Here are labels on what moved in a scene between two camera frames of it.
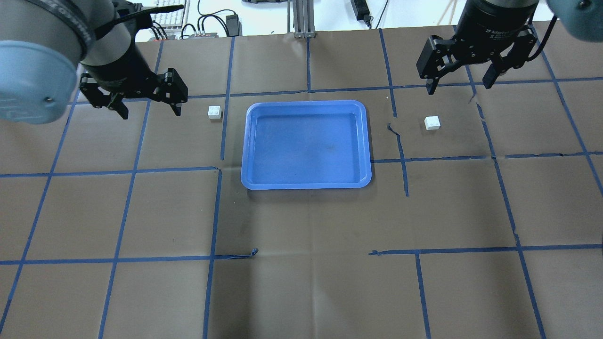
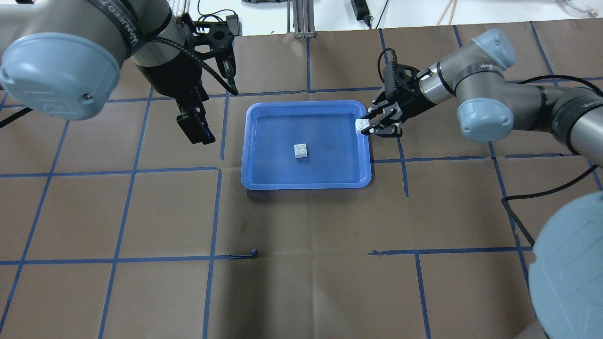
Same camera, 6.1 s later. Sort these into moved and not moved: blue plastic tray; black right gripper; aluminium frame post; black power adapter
Moved: black right gripper
Not moved: blue plastic tray; black power adapter; aluminium frame post
